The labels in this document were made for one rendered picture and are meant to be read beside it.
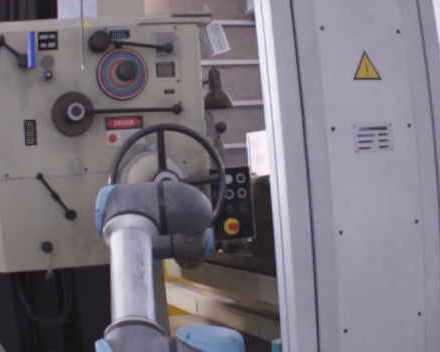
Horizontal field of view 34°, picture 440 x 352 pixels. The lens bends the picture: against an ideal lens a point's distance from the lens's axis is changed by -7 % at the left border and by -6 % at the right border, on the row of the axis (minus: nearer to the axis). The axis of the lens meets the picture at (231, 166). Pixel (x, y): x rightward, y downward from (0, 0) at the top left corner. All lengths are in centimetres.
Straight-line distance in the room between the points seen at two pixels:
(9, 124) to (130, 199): 95
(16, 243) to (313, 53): 146
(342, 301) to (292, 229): 15
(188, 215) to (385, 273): 50
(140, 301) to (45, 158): 113
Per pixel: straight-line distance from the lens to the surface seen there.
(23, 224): 242
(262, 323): 315
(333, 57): 122
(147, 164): 238
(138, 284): 141
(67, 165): 244
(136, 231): 151
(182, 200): 156
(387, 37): 128
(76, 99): 244
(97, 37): 245
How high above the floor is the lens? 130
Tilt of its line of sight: 1 degrees up
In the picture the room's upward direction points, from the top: 5 degrees counter-clockwise
